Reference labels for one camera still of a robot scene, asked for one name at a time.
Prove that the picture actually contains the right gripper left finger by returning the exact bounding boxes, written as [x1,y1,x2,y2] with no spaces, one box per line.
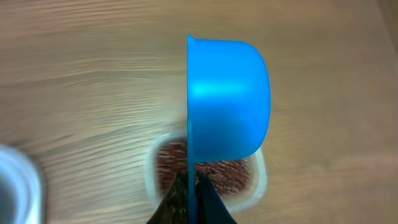
[146,171,188,224]

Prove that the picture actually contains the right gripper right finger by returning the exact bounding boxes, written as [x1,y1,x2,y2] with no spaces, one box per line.
[195,170,237,224]

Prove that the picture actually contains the blue plastic measuring scoop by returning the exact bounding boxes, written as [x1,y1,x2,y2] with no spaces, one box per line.
[187,35,271,223]

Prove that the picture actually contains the blue metal bowl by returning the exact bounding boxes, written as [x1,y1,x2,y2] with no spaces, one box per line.
[1,145,45,224]

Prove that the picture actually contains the red beans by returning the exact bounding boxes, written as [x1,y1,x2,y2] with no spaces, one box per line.
[155,138,251,197]

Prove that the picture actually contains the clear plastic container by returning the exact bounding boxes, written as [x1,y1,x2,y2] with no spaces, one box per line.
[144,129,267,213]

